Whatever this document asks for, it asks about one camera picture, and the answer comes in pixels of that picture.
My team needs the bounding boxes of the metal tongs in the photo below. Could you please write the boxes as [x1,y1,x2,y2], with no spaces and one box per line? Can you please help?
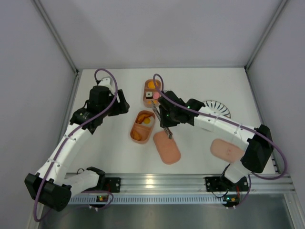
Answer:
[151,100,173,139]

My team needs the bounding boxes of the pink toy sweet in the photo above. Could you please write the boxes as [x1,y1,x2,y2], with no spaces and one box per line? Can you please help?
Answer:
[153,93,160,100]

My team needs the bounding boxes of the black white sushi roll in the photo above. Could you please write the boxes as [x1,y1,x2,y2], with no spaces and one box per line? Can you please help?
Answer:
[145,91,153,100]

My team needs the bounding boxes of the orange toy fried shrimp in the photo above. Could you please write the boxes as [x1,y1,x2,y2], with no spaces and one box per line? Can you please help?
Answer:
[131,130,142,141]

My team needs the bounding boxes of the orange round toy food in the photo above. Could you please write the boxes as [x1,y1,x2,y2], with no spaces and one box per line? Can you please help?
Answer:
[147,81,156,89]

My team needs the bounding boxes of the striped round plate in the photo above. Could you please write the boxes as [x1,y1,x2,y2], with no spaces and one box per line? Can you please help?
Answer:
[203,100,232,119]

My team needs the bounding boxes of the white fried egg toy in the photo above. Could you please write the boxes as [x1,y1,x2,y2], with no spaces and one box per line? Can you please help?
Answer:
[142,116,154,127]

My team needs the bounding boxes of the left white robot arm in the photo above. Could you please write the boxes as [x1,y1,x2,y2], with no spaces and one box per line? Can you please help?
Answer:
[24,76,129,212]

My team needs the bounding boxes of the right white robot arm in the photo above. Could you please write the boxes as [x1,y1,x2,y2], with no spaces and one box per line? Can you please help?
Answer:
[158,91,274,183]

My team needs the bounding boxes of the far pink lunch box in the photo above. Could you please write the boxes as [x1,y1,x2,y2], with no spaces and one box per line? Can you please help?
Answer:
[142,79,162,108]

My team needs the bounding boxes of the pink lunch box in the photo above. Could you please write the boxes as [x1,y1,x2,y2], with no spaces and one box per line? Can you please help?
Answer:
[130,110,156,144]
[142,79,162,108]

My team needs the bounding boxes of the near pink lunch box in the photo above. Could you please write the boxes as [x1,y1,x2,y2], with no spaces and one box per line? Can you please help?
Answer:
[130,110,156,144]

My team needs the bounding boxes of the centre pink box lid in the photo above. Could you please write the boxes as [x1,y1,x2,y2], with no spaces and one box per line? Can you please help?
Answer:
[153,131,181,165]

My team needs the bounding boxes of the pink box lid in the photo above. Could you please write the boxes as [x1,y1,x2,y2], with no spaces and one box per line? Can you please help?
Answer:
[210,139,244,163]
[153,131,181,165]

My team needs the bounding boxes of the right pink box lid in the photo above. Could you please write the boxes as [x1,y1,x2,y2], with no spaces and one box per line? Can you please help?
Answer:
[210,139,244,163]

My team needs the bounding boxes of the left aluminium frame post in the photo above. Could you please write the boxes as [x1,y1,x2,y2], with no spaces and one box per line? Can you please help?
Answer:
[31,0,79,75]

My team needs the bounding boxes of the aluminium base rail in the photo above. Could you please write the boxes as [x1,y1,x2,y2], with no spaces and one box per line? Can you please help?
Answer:
[64,173,295,194]

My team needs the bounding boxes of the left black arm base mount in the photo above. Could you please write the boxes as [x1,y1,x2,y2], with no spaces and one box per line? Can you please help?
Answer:
[83,177,121,193]

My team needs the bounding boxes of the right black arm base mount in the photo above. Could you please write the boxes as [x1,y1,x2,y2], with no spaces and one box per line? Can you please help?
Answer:
[204,176,249,192]

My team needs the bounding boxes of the grey slotted cable duct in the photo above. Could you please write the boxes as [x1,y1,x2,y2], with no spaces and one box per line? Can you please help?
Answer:
[69,194,226,205]

